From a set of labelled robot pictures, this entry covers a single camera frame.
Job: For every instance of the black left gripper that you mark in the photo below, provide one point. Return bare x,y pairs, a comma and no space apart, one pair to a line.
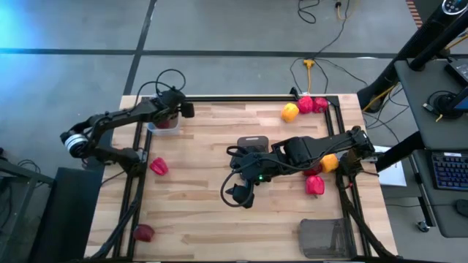
170,104

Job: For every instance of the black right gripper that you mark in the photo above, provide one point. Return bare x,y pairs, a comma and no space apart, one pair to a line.
256,166

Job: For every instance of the yellow bell pepper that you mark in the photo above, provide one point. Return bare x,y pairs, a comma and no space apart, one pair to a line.
330,163
290,112

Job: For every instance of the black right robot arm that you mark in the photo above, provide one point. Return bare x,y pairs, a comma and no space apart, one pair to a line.
329,144

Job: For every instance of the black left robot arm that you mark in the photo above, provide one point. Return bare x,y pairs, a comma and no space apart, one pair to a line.
117,117

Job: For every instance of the gray plastic basket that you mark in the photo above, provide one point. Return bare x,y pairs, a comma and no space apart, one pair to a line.
323,237
252,140

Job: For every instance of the clear plastic bin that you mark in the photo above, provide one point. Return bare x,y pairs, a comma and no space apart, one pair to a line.
172,130

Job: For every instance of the black table clamp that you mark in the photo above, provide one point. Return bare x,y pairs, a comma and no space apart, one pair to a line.
294,93

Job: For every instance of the white paper sheet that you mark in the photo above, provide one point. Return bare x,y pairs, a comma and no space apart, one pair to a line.
393,175

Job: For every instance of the black desk leg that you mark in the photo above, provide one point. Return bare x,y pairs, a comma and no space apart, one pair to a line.
402,150

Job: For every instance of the black cabinet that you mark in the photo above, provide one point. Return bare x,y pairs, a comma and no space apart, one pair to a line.
66,219

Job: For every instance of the dark gray desk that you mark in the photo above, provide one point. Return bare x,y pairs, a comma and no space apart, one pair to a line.
420,109

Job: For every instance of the gray desk caster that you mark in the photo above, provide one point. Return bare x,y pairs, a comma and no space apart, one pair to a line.
423,226

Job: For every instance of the black tower fan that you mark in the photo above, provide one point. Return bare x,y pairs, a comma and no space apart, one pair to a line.
402,62

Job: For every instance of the backlit black keyboard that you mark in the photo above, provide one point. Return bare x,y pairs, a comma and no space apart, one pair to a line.
451,171

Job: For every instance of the round black monitor base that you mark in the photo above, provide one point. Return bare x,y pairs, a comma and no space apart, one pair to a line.
444,106

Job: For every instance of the black computer mouse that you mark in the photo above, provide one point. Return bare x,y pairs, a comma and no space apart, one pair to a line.
463,207

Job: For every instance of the orange striped mat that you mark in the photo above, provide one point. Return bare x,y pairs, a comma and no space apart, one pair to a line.
415,12

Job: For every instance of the black laptop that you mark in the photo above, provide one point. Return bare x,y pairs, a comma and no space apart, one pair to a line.
460,71

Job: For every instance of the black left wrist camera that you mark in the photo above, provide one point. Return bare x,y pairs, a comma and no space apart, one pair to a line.
187,109

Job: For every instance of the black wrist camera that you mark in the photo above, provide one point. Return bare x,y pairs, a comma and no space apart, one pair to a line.
242,194
187,109

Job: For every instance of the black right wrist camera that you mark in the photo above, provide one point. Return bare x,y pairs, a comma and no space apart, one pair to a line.
242,194

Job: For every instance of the black table frame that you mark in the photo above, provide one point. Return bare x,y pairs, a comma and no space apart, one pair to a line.
237,98

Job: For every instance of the gray metal shelf frame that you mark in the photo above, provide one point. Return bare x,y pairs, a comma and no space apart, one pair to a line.
25,171

